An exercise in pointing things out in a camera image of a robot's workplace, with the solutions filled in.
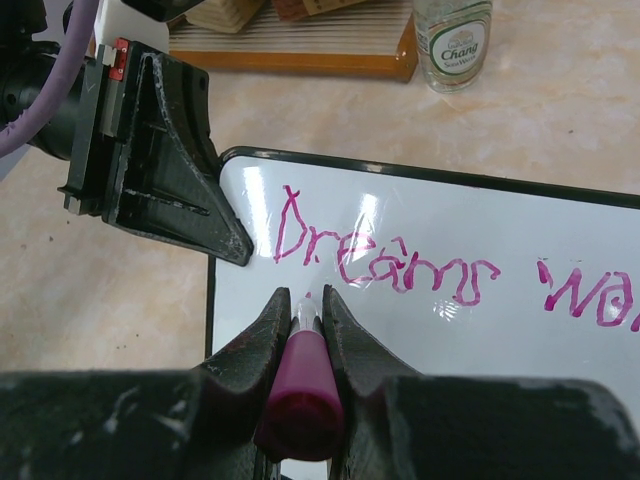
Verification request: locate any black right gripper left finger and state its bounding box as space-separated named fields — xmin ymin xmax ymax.
xmin=1 ymin=287 xmax=291 ymax=479

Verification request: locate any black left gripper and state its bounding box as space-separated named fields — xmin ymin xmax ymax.
xmin=29 ymin=42 xmax=254 ymax=266

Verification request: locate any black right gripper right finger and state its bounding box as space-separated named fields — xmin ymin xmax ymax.
xmin=322 ymin=285 xmax=639 ymax=479

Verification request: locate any magenta capped marker pen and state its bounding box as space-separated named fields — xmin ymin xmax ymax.
xmin=254 ymin=296 xmax=345 ymax=463

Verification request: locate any black framed whiteboard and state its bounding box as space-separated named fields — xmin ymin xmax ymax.
xmin=203 ymin=145 xmax=640 ymax=416

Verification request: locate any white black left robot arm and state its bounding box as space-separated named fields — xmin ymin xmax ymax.
xmin=1 ymin=1 xmax=253 ymax=266

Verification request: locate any tan cardboard box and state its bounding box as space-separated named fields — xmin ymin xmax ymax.
xmin=185 ymin=0 xmax=265 ymax=34

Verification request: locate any orange wooden shelf rack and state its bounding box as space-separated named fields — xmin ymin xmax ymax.
xmin=170 ymin=4 xmax=418 ymax=83

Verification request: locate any clear glass bottle green cap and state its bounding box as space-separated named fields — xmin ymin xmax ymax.
xmin=413 ymin=0 xmax=493 ymax=93

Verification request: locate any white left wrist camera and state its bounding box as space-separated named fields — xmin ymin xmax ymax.
xmin=94 ymin=0 xmax=201 ymax=53

